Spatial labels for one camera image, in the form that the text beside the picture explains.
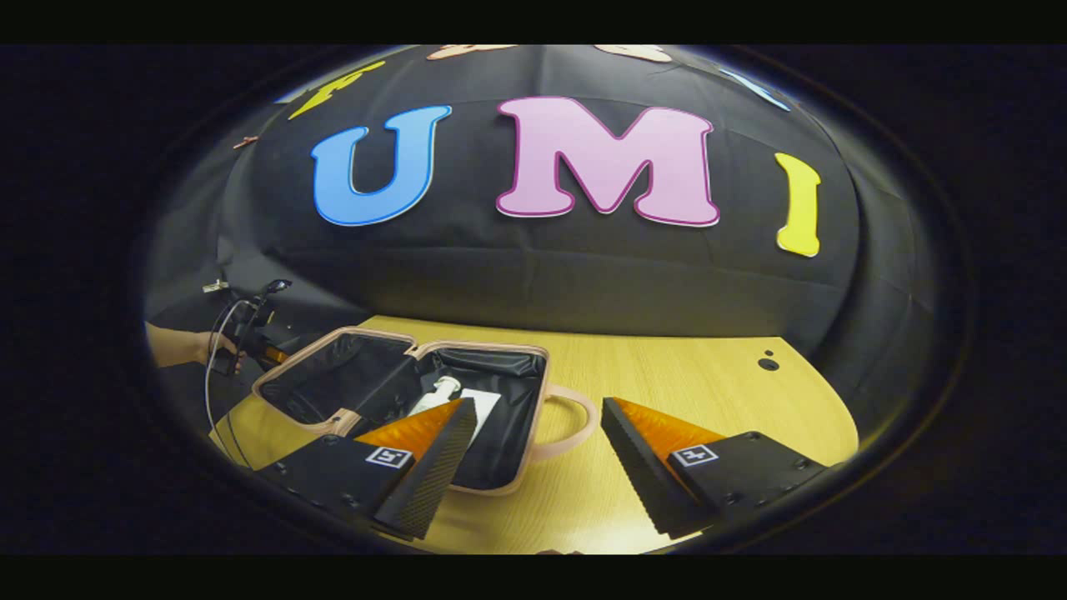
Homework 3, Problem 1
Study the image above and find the white squeeze tube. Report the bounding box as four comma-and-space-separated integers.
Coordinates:
457, 387, 502, 447

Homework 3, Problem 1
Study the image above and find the thin black cable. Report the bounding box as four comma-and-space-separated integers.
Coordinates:
203, 298, 255, 469

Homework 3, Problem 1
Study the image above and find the pink suitcase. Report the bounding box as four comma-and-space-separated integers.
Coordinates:
250, 327, 599, 498

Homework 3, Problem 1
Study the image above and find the white pump bottle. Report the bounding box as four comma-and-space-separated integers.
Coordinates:
407, 375, 463, 418

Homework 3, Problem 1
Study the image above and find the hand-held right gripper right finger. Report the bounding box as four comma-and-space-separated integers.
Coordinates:
600, 397, 830, 538

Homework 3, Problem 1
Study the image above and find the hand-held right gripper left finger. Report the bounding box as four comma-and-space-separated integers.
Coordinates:
254, 397, 478, 541

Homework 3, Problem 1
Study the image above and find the black backdrop cloth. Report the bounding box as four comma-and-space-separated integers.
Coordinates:
142, 46, 947, 443

